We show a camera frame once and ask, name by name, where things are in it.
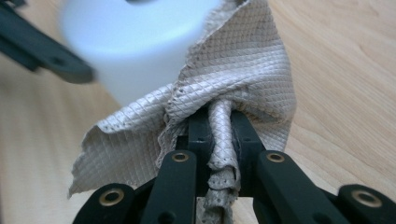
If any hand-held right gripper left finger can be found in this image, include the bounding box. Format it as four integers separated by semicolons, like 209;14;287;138
175;106;216;198

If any white cylindrical cup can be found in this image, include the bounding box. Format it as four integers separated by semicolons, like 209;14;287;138
58;0;224;107

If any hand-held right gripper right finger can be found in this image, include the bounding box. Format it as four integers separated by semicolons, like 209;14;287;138
230;109;266;198

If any beige cloth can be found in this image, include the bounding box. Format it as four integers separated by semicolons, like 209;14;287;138
67;0;297;224

